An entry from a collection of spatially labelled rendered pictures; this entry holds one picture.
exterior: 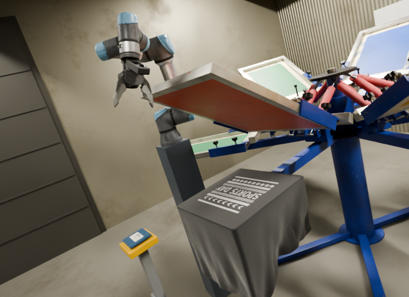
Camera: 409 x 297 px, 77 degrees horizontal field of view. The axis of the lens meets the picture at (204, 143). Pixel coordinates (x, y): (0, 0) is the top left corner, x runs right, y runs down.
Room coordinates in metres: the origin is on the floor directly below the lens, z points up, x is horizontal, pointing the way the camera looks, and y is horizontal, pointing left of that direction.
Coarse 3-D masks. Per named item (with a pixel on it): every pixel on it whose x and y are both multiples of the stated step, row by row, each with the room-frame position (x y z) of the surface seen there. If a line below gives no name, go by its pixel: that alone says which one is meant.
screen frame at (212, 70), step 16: (208, 64) 0.86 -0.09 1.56; (176, 80) 1.03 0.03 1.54; (192, 80) 0.94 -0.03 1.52; (224, 80) 0.88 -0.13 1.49; (240, 80) 0.90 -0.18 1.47; (256, 96) 0.97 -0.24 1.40; (272, 96) 0.99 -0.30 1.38; (240, 128) 1.62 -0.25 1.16; (304, 128) 1.32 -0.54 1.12; (320, 128) 1.26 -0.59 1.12
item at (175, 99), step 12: (168, 96) 1.19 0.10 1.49; (180, 96) 1.16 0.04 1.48; (180, 108) 1.38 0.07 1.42; (192, 108) 1.33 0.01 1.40; (204, 108) 1.29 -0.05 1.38; (216, 108) 1.25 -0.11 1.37; (216, 120) 1.50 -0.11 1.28; (228, 120) 1.45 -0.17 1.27; (240, 120) 1.39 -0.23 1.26; (252, 120) 1.34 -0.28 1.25
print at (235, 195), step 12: (240, 180) 1.31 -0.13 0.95; (252, 180) 1.27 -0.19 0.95; (264, 180) 1.22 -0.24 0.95; (216, 192) 1.25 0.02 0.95; (228, 192) 1.21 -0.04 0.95; (240, 192) 1.17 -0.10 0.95; (252, 192) 1.13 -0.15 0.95; (264, 192) 1.09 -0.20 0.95; (216, 204) 1.12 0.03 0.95; (228, 204) 1.08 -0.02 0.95; (240, 204) 1.05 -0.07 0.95
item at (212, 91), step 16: (208, 80) 0.91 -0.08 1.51; (192, 96) 1.12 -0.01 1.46; (208, 96) 1.08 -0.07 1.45; (224, 96) 1.04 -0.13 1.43; (240, 96) 1.01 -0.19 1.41; (240, 112) 1.23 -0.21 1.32; (256, 112) 1.18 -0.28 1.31; (272, 112) 1.13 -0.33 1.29; (288, 112) 1.09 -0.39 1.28; (288, 128) 1.38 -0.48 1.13
